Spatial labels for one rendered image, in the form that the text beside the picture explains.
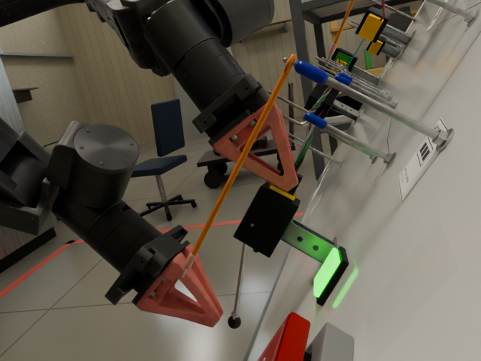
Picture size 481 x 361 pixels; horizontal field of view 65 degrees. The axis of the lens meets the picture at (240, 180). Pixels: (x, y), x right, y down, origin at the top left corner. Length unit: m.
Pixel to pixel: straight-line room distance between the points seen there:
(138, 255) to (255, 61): 9.80
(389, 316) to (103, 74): 11.33
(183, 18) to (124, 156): 0.14
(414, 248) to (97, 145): 0.27
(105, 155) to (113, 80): 10.97
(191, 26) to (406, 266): 0.27
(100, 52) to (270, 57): 4.64
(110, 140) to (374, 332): 0.27
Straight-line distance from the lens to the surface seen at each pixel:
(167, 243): 0.39
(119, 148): 0.36
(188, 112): 9.88
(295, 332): 0.19
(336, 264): 0.30
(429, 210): 0.21
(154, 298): 0.40
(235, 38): 0.40
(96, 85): 11.56
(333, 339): 0.20
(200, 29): 0.37
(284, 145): 0.34
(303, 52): 1.32
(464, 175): 0.20
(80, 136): 0.36
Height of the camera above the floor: 1.25
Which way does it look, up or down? 15 degrees down
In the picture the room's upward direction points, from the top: 12 degrees counter-clockwise
